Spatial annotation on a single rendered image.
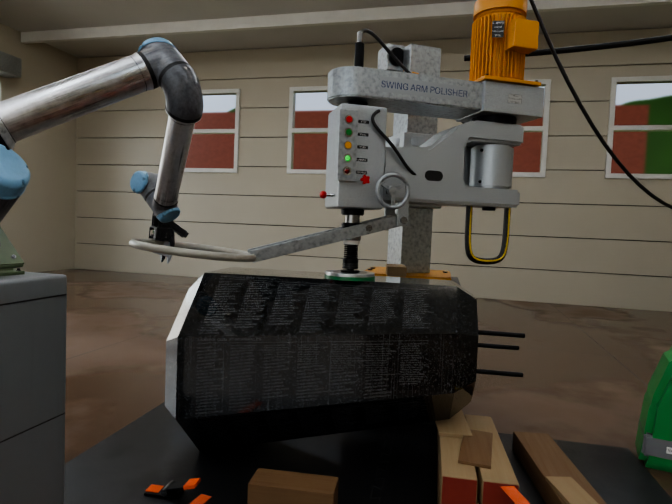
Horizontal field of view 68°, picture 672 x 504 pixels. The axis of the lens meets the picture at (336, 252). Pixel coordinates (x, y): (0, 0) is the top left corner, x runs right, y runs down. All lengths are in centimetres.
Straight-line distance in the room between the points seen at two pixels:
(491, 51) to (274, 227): 665
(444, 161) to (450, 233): 587
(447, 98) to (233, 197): 702
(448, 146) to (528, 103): 42
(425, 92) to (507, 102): 38
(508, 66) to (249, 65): 718
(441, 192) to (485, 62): 63
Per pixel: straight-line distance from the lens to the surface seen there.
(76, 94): 169
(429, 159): 220
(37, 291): 164
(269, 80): 906
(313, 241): 206
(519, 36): 244
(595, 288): 832
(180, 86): 168
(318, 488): 189
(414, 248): 287
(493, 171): 236
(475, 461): 195
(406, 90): 219
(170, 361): 215
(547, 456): 242
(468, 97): 232
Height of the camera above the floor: 103
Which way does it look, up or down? 3 degrees down
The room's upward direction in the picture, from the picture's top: 2 degrees clockwise
